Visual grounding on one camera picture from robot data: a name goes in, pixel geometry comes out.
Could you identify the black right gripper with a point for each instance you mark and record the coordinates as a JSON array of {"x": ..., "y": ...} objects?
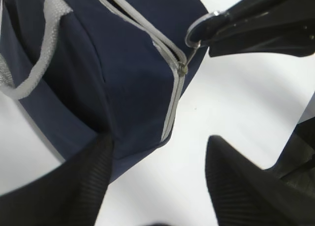
[{"x": 296, "y": 163}]

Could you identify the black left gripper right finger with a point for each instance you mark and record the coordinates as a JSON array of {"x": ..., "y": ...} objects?
[{"x": 242, "y": 194}]

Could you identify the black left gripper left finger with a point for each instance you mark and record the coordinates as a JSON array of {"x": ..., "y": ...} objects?
[{"x": 70, "y": 195}]

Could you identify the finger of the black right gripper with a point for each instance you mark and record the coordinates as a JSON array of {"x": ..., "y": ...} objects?
[
  {"x": 268, "y": 13},
  {"x": 294, "y": 39}
]

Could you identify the navy blue lunch bag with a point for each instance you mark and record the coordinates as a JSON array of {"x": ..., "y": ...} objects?
[{"x": 85, "y": 67}]

